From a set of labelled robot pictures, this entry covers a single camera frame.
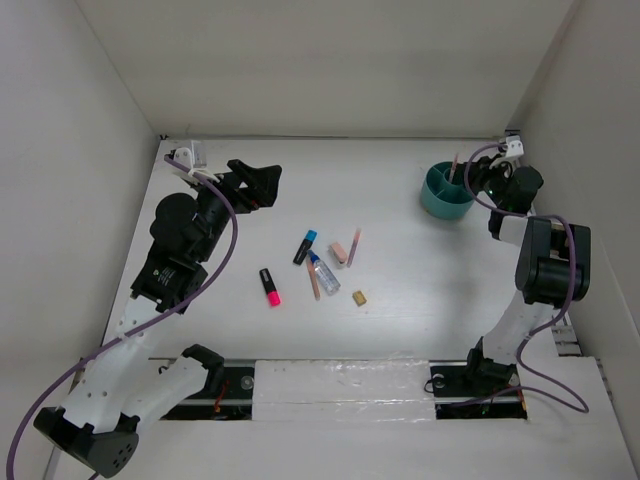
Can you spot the aluminium side rail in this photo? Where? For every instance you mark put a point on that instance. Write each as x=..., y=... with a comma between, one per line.
x=552, y=268

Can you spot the pink purple pen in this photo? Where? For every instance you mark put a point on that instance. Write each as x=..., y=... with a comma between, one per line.
x=353, y=247

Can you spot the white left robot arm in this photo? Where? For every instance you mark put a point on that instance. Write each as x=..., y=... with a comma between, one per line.
x=99, y=424

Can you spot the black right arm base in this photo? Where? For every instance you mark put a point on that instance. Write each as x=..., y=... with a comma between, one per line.
x=470, y=390

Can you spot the clear bottle blue cap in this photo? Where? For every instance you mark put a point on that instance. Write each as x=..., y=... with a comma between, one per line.
x=324, y=275

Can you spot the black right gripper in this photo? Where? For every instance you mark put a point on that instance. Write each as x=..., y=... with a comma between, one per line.
x=480, y=169

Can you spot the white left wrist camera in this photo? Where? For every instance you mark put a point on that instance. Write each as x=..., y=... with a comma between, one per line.
x=188, y=158

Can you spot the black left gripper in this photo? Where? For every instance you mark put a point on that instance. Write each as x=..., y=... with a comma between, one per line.
x=263, y=186

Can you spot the orange wooden pencil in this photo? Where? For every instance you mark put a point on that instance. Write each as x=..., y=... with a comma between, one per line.
x=313, y=280

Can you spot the small brass sharpener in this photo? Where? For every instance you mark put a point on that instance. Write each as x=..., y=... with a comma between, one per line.
x=359, y=298

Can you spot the teal round desk organizer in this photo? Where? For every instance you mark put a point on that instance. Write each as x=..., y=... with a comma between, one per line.
x=441, y=198

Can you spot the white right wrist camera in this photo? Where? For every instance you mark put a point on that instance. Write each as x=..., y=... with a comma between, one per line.
x=511, y=147

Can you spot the pink highlighter black body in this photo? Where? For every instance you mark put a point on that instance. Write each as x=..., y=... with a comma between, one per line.
x=271, y=291

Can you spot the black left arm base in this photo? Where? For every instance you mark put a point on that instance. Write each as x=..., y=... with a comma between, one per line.
x=227, y=394

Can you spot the blue highlighter black body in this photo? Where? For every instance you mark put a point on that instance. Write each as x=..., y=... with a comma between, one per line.
x=304, y=247

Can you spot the red pink pen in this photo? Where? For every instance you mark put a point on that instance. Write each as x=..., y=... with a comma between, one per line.
x=453, y=168

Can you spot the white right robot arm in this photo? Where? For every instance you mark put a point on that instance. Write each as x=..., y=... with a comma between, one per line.
x=552, y=271

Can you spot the pink eraser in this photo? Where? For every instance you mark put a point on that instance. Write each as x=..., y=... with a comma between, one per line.
x=339, y=254

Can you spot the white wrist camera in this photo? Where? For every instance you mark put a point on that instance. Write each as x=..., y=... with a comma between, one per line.
x=188, y=158
x=511, y=147

